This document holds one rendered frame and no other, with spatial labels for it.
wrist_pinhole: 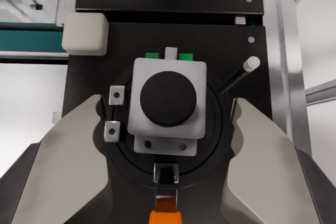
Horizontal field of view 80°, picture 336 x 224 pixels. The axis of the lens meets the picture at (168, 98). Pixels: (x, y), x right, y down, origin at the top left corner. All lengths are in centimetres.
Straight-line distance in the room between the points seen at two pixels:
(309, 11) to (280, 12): 17
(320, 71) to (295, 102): 17
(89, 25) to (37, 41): 10
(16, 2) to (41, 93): 12
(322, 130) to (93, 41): 38
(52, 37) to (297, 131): 33
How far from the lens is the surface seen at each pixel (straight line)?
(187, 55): 17
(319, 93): 32
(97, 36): 25
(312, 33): 47
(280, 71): 29
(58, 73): 33
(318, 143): 42
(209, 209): 24
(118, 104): 20
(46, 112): 33
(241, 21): 29
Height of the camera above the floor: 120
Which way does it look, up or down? 79 degrees down
